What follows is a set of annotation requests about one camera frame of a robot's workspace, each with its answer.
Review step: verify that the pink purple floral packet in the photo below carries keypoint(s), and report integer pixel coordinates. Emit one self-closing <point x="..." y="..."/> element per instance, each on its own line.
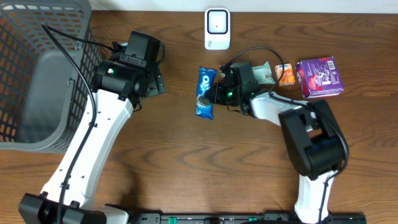
<point x="319" y="77"/>

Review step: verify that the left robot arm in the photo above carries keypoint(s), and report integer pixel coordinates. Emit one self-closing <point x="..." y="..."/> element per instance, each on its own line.
<point x="115" y="92"/>

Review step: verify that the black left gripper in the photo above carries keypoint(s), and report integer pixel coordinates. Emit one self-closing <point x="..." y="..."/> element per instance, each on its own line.
<point x="157" y="83"/>

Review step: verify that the blue Oreo cookie pack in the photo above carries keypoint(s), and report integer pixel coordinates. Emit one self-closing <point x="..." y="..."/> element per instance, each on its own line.
<point x="204" y="108"/>

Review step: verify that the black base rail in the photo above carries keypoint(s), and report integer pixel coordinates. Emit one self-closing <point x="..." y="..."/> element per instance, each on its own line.
<point x="276" y="217"/>

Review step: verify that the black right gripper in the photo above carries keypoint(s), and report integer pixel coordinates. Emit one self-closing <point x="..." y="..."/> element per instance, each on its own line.
<point x="216" y="95"/>

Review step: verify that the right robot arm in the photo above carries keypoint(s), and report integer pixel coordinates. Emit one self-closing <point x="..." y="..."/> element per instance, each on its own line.
<point x="315" y="144"/>

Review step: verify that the teal wet wipes pack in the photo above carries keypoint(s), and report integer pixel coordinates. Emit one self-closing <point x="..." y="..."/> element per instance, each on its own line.
<point x="263" y="74"/>

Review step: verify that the grey plastic mesh basket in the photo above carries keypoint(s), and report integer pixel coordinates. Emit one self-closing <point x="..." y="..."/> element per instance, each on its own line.
<point x="47" y="56"/>

